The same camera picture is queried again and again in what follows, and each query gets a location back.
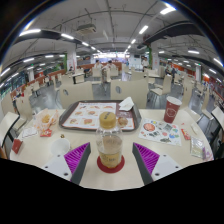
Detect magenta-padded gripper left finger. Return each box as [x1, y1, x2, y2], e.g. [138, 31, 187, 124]
[41, 142, 92, 186]

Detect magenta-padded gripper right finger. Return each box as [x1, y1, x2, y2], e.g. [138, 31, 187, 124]
[131, 142, 183, 186]

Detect clear bottle with yellow cap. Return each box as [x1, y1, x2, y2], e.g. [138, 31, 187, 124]
[95, 111, 124, 169]

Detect flat round red coaster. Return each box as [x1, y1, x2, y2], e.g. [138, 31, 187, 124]
[96, 154, 126, 174]

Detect colourful printed flyer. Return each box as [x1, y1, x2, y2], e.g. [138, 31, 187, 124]
[137, 118, 183, 147]

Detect small red sauce packet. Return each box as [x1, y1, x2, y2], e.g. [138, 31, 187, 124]
[180, 128, 192, 141]
[39, 128, 54, 138]

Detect dark brown food tray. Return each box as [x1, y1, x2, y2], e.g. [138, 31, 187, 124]
[58, 99, 143, 133]

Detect printed paper tray liner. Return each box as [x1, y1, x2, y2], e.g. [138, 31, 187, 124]
[62, 101, 136, 130]

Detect crumpled food wrapper bag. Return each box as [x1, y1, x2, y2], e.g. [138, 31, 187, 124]
[33, 108, 60, 133]

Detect clear plastic packet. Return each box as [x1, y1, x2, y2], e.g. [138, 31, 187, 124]
[189, 135, 214, 162]

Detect red paper cup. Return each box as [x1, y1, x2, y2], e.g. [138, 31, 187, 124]
[163, 95, 183, 124]

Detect crumpled white napkin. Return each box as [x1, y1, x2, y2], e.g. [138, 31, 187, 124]
[118, 96, 135, 112]

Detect small red box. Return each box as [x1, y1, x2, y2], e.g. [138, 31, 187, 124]
[11, 137, 24, 154]

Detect beige chair with oval hole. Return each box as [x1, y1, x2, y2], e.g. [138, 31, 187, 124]
[59, 81, 95, 109]
[109, 79, 149, 109]

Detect white table with dark edge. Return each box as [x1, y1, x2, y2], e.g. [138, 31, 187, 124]
[0, 111, 21, 138]

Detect far beige chairs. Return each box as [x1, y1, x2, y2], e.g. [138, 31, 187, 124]
[19, 66, 218, 98]

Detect ceiling air conditioner unit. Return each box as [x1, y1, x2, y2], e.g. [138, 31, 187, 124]
[75, 23, 98, 36]

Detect ceiling strip lights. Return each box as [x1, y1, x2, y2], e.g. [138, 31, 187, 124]
[0, 4, 224, 79]

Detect white striped mug gold handle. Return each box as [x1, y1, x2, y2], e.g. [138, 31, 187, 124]
[50, 133, 72, 158]

